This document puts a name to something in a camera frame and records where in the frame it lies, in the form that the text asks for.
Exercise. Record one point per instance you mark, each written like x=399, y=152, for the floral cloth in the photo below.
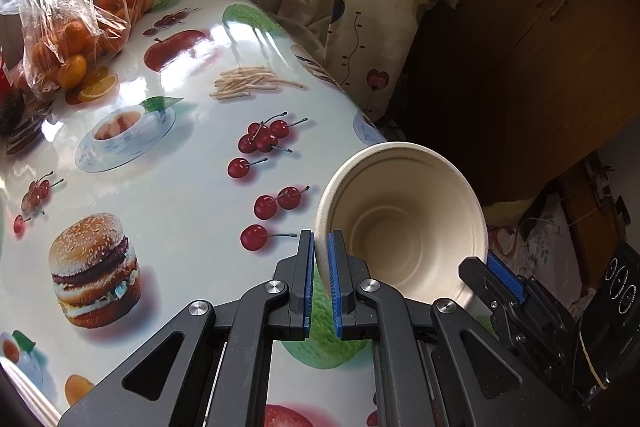
x=545, y=237

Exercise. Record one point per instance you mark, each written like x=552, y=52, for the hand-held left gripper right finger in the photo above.
x=334, y=287

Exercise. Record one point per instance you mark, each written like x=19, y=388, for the beige paper bowl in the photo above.
x=400, y=217

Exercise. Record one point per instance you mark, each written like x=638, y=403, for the wooden cabinet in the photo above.
x=525, y=57

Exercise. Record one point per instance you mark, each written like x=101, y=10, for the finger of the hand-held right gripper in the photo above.
x=477, y=277
x=506, y=276

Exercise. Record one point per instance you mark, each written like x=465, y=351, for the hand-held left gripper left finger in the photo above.
x=309, y=287

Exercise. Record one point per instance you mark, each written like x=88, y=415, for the clear bag of oranges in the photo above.
x=75, y=37

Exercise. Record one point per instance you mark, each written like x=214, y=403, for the fruit printed tablecloth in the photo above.
x=190, y=187

